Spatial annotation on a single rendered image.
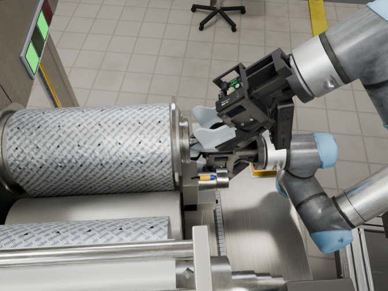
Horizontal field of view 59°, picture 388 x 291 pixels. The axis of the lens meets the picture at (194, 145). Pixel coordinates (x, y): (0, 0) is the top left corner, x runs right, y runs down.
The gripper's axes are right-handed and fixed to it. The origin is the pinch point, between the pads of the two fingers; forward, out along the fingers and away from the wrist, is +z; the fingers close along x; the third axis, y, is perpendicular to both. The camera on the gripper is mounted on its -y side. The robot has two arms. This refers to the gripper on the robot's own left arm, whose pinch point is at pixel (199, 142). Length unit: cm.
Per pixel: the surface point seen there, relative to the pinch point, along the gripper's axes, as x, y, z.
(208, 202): 6.9, -7.9, 5.1
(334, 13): -215, -177, -21
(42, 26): -41, 20, 30
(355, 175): -59, -156, 6
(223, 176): 5.0, -5.0, -0.8
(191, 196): 7.0, -3.7, 5.5
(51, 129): 2.3, 20.3, 11.5
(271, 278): 25.5, 5.5, -11.6
